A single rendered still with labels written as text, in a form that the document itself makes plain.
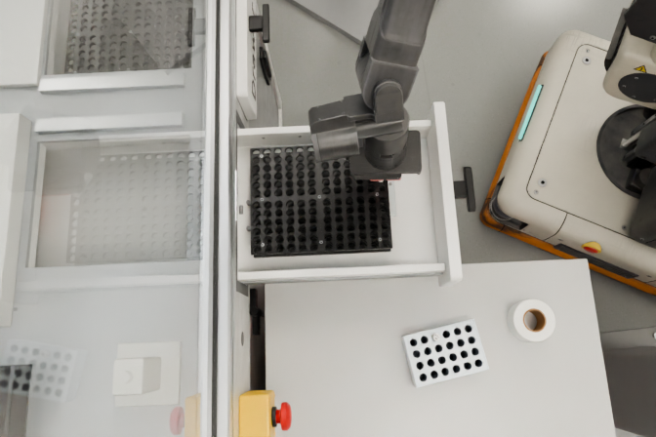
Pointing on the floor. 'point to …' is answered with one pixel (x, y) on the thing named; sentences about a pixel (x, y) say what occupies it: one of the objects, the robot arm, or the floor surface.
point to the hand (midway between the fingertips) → (384, 173)
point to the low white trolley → (368, 419)
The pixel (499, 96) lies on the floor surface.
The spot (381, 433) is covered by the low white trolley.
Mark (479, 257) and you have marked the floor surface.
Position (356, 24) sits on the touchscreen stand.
